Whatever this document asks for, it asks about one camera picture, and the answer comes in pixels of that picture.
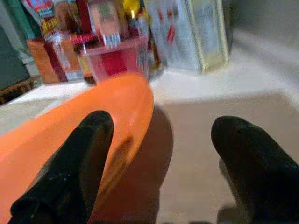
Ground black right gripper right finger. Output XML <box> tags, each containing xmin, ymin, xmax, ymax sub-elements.
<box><xmin>211</xmin><ymin>115</ymin><xmax>299</xmax><ymax>224</ymax></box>

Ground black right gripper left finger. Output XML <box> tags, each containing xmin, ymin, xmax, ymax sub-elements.
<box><xmin>8</xmin><ymin>110</ymin><xmax>115</xmax><ymax>224</ymax></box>

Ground orange plate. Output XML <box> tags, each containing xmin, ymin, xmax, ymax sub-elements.
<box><xmin>0</xmin><ymin>72</ymin><xmax>155</xmax><ymax>224</ymax></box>

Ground beige woven table cloth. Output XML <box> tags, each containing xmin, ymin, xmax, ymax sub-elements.
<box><xmin>0</xmin><ymin>92</ymin><xmax>299</xmax><ymax>224</ymax></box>

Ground dark jar with red lid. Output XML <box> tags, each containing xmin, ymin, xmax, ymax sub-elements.
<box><xmin>70</xmin><ymin>32</ymin><xmax>98</xmax><ymax>85</ymax></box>

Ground orange cardboard food box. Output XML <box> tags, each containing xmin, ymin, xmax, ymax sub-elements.
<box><xmin>27</xmin><ymin>30</ymin><xmax>86</xmax><ymax>84</ymax></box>

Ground red plastic bowl with lid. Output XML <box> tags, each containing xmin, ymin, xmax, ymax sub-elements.
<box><xmin>79</xmin><ymin>35</ymin><xmax>150</xmax><ymax>85</ymax></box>

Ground printed snack bag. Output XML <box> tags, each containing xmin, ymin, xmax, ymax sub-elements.
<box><xmin>21</xmin><ymin>0</ymin><xmax>80</xmax><ymax>41</ymax></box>

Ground spice bottle with brown cap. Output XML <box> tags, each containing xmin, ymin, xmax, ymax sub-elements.
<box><xmin>87</xmin><ymin>0</ymin><xmax>124</xmax><ymax>48</ymax></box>

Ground dark red packet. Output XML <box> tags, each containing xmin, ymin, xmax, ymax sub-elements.
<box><xmin>76</xmin><ymin>0</ymin><xmax>92</xmax><ymax>34</ymax></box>

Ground yellow food bag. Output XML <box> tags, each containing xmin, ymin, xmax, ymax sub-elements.
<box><xmin>121</xmin><ymin>0</ymin><xmax>150</xmax><ymax>24</ymax></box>

